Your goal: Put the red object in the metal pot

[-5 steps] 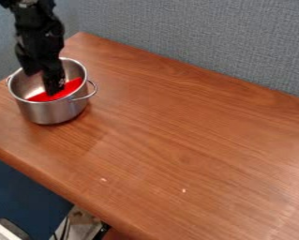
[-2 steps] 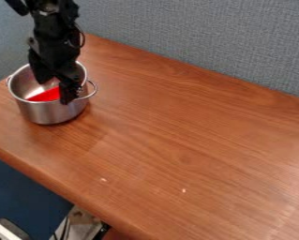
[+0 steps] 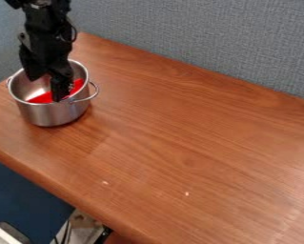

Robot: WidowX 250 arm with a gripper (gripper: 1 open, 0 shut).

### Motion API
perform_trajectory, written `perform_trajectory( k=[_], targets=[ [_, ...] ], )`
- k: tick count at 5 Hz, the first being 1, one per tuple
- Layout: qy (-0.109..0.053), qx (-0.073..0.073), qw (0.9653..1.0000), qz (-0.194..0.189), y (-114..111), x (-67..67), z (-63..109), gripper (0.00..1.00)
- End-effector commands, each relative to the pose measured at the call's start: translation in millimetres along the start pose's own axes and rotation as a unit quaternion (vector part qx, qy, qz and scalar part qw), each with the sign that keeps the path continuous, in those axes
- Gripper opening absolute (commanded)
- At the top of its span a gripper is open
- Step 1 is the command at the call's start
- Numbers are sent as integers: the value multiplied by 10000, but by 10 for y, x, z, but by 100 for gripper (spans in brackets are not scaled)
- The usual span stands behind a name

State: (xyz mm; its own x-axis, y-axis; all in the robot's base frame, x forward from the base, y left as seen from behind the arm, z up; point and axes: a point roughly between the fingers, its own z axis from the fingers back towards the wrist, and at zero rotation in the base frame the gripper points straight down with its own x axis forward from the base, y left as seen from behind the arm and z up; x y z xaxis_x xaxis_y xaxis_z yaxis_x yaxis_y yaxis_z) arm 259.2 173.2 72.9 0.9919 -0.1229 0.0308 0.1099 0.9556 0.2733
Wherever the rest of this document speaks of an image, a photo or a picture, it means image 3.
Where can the metal table leg bracket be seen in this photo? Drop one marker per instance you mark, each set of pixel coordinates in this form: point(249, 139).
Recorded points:
point(82, 230)

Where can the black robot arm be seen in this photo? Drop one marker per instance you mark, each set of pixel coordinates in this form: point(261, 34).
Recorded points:
point(51, 11)

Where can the white object at corner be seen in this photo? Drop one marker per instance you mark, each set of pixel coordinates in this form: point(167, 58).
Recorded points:
point(7, 236)

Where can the stainless steel pot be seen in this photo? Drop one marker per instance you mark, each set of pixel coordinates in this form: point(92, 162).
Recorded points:
point(54, 113)

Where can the red plastic block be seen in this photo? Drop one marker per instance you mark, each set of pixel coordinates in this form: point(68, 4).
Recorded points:
point(46, 97)

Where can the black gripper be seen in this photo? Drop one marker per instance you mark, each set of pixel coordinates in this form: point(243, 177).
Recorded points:
point(46, 44)

